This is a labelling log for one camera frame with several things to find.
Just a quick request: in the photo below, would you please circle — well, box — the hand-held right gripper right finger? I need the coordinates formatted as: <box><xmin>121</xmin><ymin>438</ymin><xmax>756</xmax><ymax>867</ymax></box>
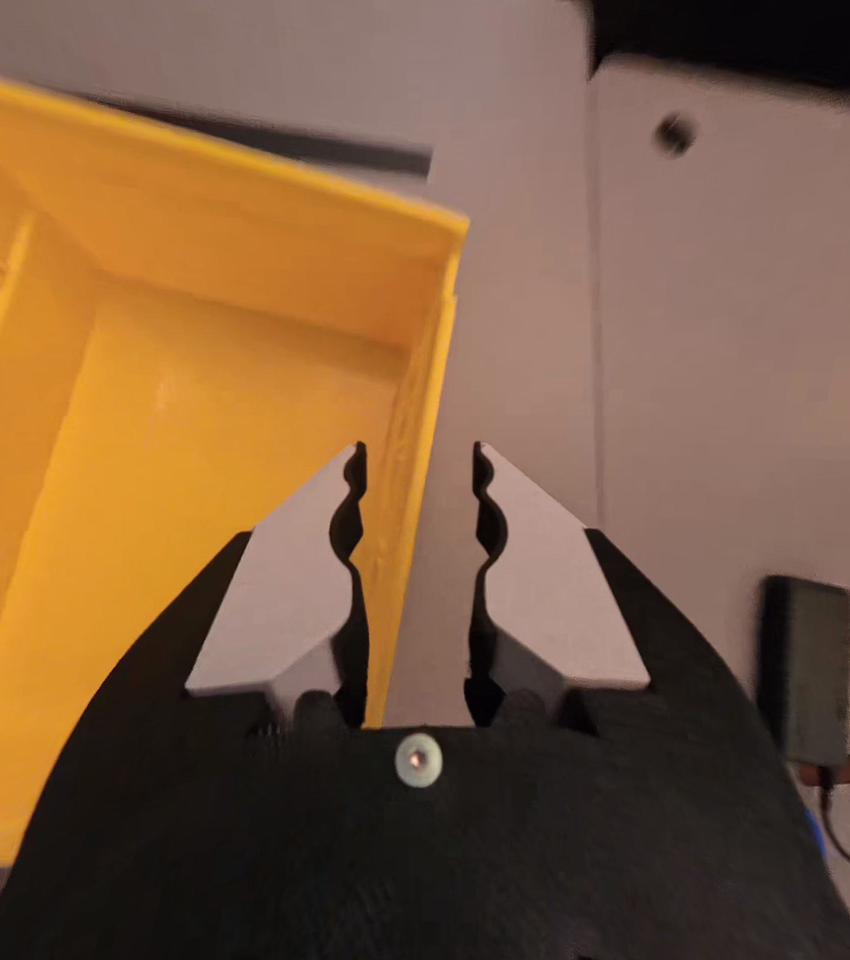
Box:
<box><xmin>464</xmin><ymin>441</ymin><xmax>653</xmax><ymax>729</ymax></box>

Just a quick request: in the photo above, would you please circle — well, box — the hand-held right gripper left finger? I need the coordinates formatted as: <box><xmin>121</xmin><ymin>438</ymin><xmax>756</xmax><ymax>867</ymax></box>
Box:
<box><xmin>183</xmin><ymin>441</ymin><xmax>371</xmax><ymax>730</ymax></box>

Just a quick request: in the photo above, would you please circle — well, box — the white furniture panel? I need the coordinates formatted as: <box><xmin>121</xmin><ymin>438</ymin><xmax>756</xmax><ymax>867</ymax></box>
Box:
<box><xmin>586</xmin><ymin>56</ymin><xmax>850</xmax><ymax>759</ymax></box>

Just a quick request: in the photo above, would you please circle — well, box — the yellow plastic bin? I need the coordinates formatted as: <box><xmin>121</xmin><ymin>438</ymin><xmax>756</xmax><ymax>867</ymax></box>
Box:
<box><xmin>0</xmin><ymin>63</ymin><xmax>471</xmax><ymax>871</ymax></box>

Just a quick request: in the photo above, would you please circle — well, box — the black power adapter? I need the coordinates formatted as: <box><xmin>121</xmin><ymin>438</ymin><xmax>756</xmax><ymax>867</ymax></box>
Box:
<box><xmin>761</xmin><ymin>576</ymin><xmax>850</xmax><ymax>766</ymax></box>

